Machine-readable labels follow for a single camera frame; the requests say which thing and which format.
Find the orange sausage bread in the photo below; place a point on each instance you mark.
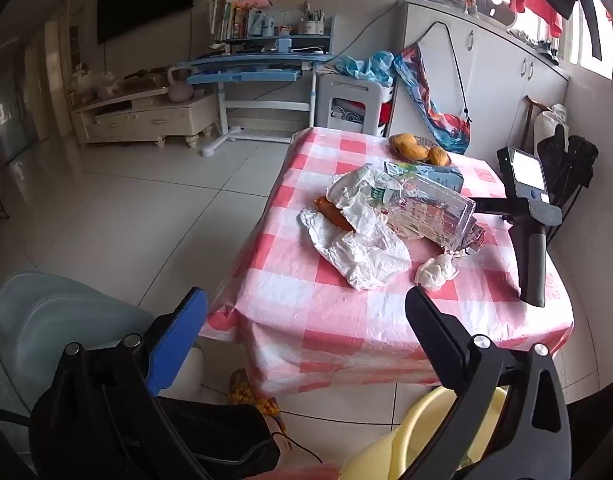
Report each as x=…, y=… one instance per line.
x=331, y=215

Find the yellow patterned cloth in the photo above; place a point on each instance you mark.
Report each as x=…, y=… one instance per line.
x=241, y=390

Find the white cabinet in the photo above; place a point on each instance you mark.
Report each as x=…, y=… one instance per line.
x=491, y=70

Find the glass fruit bowl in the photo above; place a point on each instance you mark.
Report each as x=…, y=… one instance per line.
x=447, y=161

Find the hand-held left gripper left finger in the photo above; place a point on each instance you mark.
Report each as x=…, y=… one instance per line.
x=179, y=340

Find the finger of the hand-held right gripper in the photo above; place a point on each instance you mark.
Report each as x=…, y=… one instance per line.
x=491, y=206

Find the white tissue wad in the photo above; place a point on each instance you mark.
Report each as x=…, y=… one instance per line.
x=436, y=272

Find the white sack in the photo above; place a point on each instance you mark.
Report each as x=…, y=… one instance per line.
x=548, y=122

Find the yellow plastic bin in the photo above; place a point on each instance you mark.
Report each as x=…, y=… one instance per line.
x=376, y=455

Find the blue plastic bag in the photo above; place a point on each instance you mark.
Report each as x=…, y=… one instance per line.
x=371, y=65

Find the black clothing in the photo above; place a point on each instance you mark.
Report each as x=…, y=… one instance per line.
x=571, y=160

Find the small blue desk box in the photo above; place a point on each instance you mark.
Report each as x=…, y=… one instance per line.
x=285, y=45

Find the pink kettlebell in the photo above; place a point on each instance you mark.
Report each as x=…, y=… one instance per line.
x=179, y=91

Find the row of books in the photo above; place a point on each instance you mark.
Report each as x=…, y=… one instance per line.
x=226, y=20

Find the black bag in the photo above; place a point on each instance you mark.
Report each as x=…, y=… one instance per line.
x=226, y=435

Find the wooden chair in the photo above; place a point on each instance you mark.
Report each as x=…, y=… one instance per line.
x=527, y=120

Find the white plastic bag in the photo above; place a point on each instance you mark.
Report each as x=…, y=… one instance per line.
x=366, y=260

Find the colourful printed bag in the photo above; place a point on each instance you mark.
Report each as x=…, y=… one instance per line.
x=436, y=120

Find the pale blue plastic chair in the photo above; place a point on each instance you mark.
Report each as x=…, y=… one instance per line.
x=46, y=320

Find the blue study desk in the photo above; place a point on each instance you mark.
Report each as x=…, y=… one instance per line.
x=246, y=76

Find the white pen holder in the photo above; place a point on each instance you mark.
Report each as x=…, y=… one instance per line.
x=312, y=26

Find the clear plastic box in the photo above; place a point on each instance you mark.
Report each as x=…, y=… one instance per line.
x=436, y=210

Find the pink white checked tablecloth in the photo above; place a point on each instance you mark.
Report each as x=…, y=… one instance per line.
x=306, y=310

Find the blue white milk carton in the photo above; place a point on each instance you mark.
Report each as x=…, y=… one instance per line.
x=439, y=175

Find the wrinkled yellow mango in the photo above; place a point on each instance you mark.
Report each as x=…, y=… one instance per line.
x=438, y=155

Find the cream television cabinet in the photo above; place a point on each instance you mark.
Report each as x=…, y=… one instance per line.
x=146, y=117

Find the pink plush toy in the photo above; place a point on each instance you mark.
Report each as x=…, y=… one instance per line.
x=254, y=3

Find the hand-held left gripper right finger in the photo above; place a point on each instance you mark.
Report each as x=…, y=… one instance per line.
x=431, y=330

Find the white plastic stool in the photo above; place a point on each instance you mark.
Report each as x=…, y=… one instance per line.
x=356, y=91

